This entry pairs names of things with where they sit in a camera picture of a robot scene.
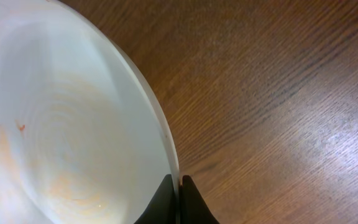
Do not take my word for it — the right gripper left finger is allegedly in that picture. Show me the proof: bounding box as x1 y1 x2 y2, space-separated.
135 174 177 224

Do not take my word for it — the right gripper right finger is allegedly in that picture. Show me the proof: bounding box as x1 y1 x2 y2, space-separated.
179 175 219 224

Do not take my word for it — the white plate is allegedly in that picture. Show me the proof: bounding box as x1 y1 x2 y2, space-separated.
0 1 179 223

